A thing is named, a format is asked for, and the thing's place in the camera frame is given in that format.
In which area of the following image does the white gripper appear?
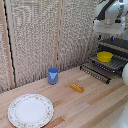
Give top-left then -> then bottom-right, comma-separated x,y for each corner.
92,18 -> 126,43

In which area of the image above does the yellow bowl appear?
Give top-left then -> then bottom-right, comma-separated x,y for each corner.
96,50 -> 115,64

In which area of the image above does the black dish rack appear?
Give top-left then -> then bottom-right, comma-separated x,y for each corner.
88,35 -> 128,80

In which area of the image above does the small orange ridged block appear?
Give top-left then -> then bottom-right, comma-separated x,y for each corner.
69,82 -> 85,94

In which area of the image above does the blue cup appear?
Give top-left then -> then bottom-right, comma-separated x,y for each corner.
47,67 -> 60,85

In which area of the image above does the floral rimmed white plate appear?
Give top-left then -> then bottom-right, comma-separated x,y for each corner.
7,93 -> 55,128

